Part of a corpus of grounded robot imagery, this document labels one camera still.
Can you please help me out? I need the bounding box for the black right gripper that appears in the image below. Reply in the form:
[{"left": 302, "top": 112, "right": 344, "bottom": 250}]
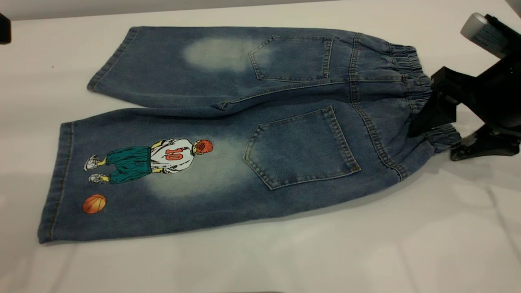
[{"left": 408, "top": 53, "right": 521, "bottom": 162}]

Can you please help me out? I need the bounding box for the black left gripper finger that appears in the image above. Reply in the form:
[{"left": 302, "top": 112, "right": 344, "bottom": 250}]
[{"left": 0, "top": 12, "right": 11, "bottom": 44}]

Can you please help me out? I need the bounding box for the blue denim pants basketball print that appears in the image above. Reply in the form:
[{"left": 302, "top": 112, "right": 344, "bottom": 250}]
[{"left": 38, "top": 26, "right": 463, "bottom": 245}]

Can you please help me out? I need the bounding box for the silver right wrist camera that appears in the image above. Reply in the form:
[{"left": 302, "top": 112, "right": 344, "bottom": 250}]
[{"left": 461, "top": 12, "right": 521, "bottom": 61}]

